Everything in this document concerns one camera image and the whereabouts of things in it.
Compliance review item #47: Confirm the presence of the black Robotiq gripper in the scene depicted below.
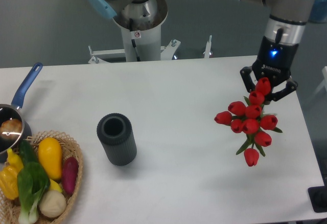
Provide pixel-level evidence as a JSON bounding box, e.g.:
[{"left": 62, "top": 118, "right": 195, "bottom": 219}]
[{"left": 240, "top": 36, "right": 298, "bottom": 105}]

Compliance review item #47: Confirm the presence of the red tulip bouquet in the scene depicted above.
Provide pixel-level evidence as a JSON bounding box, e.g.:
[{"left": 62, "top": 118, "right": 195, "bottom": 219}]
[{"left": 214, "top": 77, "right": 282, "bottom": 167}]

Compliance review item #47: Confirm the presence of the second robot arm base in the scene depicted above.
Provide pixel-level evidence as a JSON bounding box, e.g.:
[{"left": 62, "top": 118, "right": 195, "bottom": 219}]
[{"left": 88, "top": 0, "right": 168, "bottom": 31}]

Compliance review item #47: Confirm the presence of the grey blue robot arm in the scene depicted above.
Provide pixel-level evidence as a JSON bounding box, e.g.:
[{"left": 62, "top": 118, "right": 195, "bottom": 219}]
[{"left": 239, "top": 0, "right": 315, "bottom": 104}]

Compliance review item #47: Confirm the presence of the dark grey ribbed vase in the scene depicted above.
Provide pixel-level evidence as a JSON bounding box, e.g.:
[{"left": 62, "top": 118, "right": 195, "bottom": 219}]
[{"left": 97, "top": 113, "right": 137, "bottom": 166}]

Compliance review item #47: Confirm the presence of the black device at table edge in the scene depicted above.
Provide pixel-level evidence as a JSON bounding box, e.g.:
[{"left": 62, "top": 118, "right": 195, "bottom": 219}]
[{"left": 308, "top": 186, "right": 326, "bottom": 213}]

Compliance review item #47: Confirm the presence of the purple eggplant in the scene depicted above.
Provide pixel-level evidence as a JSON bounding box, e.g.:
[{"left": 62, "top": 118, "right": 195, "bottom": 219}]
[{"left": 61, "top": 157, "right": 79, "bottom": 195}]

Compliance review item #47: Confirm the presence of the yellow squash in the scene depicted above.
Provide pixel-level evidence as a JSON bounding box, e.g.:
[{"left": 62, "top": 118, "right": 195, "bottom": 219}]
[{"left": 38, "top": 137, "right": 62, "bottom": 181}]

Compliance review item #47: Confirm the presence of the yellow banana piece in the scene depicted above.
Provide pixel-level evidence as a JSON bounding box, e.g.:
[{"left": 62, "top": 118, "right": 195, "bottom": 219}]
[{"left": 49, "top": 179, "right": 63, "bottom": 193}]

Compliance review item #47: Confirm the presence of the beige garlic bulb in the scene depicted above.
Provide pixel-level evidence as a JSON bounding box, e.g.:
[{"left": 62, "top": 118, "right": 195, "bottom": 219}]
[{"left": 39, "top": 190, "right": 66, "bottom": 218}]

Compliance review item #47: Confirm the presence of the green cucumber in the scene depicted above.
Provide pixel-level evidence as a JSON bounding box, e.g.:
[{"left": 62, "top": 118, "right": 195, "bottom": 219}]
[{"left": 19, "top": 140, "right": 39, "bottom": 166}]

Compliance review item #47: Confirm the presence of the green bok choy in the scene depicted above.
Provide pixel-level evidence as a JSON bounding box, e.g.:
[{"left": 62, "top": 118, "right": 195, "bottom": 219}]
[{"left": 17, "top": 162, "right": 50, "bottom": 223}]

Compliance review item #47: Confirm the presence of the brown bread bun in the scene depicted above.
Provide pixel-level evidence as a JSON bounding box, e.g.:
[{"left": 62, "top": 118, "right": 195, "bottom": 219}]
[{"left": 1, "top": 119, "right": 22, "bottom": 141}]

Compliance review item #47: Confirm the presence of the small yellow pepper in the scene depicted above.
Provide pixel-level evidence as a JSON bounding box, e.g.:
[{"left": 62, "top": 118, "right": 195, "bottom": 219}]
[{"left": 7, "top": 148, "right": 24, "bottom": 172}]

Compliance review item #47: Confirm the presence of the yellow bell pepper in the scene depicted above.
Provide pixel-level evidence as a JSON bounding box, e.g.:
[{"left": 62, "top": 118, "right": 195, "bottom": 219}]
[{"left": 1, "top": 166, "right": 19, "bottom": 200}]

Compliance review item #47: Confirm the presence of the woven bamboo basket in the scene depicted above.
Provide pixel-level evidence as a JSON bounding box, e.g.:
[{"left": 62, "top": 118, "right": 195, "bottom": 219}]
[{"left": 1, "top": 130, "right": 83, "bottom": 223}]

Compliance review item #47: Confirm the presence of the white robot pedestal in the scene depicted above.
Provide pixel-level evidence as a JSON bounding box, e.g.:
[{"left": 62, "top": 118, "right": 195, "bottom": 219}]
[{"left": 87, "top": 27, "right": 213, "bottom": 64}]

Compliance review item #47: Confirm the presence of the blue handled saucepan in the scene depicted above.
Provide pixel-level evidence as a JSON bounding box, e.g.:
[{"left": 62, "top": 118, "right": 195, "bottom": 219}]
[{"left": 1, "top": 62, "right": 43, "bottom": 163}]

